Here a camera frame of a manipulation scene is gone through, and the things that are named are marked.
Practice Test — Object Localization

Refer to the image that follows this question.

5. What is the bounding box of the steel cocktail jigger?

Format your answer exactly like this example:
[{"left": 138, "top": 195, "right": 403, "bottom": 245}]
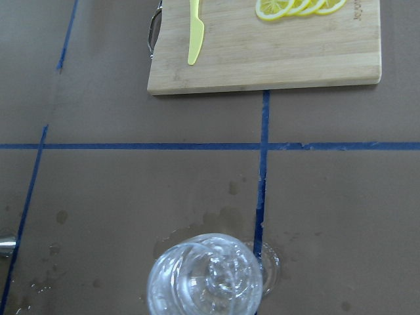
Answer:
[{"left": 0, "top": 234, "right": 16, "bottom": 257}]

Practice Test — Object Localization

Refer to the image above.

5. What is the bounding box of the clear wine glass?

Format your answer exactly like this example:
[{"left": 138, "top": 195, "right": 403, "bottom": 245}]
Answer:
[{"left": 147, "top": 233, "right": 281, "bottom": 314}]

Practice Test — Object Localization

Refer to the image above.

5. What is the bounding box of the bamboo cutting board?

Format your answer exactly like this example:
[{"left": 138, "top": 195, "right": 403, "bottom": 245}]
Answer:
[{"left": 147, "top": 1, "right": 382, "bottom": 95}]

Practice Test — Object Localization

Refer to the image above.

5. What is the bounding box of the yellow plastic knife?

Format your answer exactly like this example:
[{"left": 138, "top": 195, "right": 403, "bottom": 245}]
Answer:
[{"left": 187, "top": 0, "right": 205, "bottom": 66}]

